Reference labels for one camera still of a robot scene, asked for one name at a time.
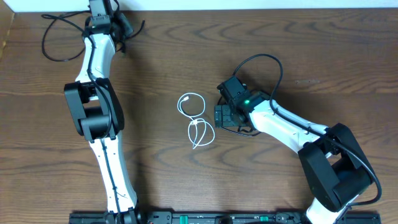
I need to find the white USB cable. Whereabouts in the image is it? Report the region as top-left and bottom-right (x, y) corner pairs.
(176, 91), (216, 150)

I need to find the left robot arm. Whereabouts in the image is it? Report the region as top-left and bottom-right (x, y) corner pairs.
(64, 0), (147, 223)

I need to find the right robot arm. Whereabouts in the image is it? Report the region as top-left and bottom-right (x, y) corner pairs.
(214, 77), (374, 223)

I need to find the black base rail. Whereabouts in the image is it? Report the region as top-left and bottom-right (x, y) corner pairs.
(68, 211), (382, 224)

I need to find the thick black left camera cable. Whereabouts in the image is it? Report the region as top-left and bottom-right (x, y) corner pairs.
(40, 9), (123, 224)

